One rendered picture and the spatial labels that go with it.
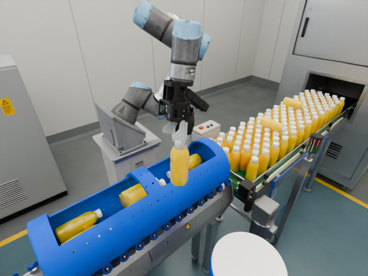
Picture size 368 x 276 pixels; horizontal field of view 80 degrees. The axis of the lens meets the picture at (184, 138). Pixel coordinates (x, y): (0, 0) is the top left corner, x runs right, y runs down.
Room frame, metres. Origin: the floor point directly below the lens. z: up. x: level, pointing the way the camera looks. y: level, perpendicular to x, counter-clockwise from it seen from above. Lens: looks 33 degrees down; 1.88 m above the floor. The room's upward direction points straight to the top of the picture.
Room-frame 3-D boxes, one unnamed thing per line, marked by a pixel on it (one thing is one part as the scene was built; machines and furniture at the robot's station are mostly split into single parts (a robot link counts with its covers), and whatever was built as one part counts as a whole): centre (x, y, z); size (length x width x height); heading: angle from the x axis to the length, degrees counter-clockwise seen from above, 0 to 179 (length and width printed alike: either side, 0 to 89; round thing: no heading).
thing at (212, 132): (1.37, -0.16, 1.05); 0.20 x 0.10 x 0.10; 130
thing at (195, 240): (1.03, -0.10, 0.31); 0.06 x 0.06 x 0.63; 40
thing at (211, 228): (0.92, -0.19, 0.31); 0.06 x 0.06 x 0.63; 40
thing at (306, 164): (0.99, -0.72, 0.55); 0.04 x 0.04 x 1.10; 40
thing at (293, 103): (1.74, -0.95, 1.12); 0.17 x 0.07 x 0.07; 40
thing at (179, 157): (0.60, 0.02, 1.38); 0.07 x 0.07 x 0.17
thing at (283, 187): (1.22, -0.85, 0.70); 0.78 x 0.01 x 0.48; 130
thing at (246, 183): (0.89, -0.36, 0.95); 0.10 x 0.07 x 0.10; 40
